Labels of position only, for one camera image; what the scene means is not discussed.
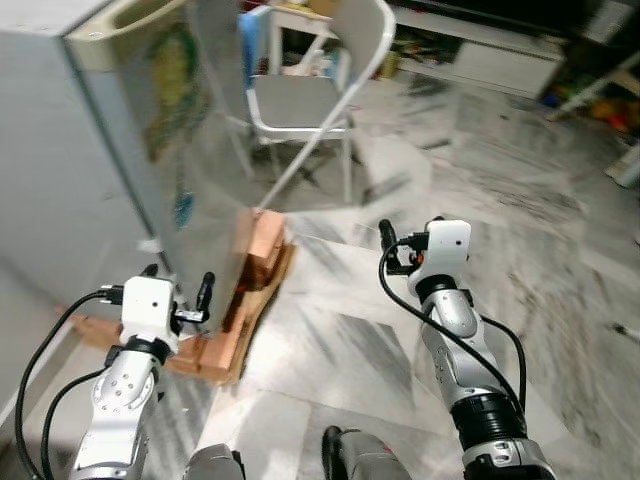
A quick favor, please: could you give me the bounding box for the grey fridge body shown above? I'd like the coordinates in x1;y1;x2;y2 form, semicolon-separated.
0;0;191;313

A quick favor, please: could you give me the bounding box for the red brick stack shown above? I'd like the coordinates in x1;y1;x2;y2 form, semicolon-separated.
75;208;291;377

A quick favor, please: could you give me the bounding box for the grey left robot leg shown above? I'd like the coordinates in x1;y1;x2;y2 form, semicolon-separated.
184;444;247;480

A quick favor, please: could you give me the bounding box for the grey robot leg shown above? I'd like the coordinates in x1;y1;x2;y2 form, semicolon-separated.
184;444;247;480
321;425;417;480

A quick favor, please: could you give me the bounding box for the white folding chair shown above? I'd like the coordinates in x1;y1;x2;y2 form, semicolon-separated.
240;0;397;208

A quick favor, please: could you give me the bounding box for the white low cabinet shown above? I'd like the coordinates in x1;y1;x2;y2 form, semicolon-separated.
392;5;567;98

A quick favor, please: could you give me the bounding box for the green door sticker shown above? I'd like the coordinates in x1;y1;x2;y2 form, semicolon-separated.
143;24;208;163

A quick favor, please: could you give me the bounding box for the grey right robot leg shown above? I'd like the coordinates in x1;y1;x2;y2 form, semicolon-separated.
321;425;417;480

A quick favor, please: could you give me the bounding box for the white plastic table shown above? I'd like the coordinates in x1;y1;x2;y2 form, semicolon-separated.
264;3;343;77

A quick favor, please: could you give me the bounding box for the blue cloth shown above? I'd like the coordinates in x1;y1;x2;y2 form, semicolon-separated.
239;8;273;89

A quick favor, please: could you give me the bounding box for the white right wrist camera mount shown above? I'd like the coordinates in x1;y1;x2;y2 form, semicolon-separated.
424;219;472;282

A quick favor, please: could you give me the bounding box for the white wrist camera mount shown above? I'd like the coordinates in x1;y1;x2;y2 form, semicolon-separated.
424;219;472;282
120;276;182;352

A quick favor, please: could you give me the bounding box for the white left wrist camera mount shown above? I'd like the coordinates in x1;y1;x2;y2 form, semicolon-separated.
120;276;182;352

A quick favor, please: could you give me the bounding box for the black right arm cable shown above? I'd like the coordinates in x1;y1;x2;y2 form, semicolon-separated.
377;240;528;413

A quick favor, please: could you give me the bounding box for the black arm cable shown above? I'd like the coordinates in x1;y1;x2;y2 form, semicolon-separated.
377;240;528;413
40;366;111;480
14;287;125;480

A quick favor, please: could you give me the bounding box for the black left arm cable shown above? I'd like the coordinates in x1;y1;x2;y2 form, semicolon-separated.
14;287;125;480
40;366;111;480

